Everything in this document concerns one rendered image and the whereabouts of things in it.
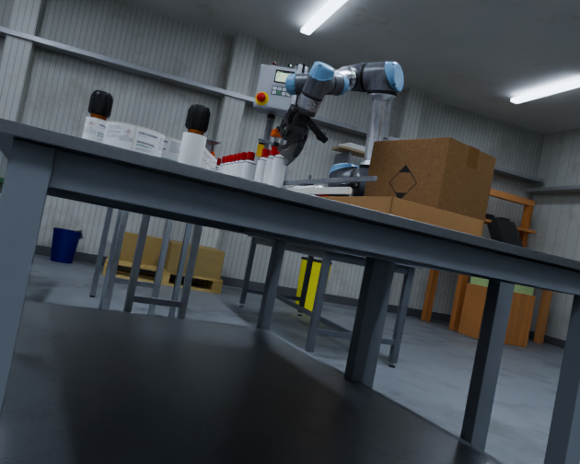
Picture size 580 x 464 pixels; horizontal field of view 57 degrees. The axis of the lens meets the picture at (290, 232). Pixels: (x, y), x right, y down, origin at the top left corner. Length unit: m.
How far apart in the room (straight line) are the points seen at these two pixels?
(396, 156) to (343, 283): 6.78
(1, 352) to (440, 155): 1.20
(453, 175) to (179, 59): 6.63
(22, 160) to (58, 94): 6.93
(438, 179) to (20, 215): 1.10
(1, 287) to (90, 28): 7.21
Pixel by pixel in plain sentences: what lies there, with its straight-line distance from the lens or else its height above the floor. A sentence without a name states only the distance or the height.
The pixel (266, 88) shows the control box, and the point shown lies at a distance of 2.37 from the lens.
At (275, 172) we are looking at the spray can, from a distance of 1.95.
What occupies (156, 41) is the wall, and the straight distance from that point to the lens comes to 8.00.
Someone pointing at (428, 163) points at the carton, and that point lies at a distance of 1.62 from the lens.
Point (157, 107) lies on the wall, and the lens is 7.79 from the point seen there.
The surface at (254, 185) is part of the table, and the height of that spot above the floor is 0.82.
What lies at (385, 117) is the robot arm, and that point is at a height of 1.30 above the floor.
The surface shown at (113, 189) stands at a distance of 0.91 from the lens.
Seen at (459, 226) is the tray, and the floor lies 0.84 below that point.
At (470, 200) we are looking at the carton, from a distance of 1.69.
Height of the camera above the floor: 0.73
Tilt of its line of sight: 1 degrees up
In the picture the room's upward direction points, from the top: 11 degrees clockwise
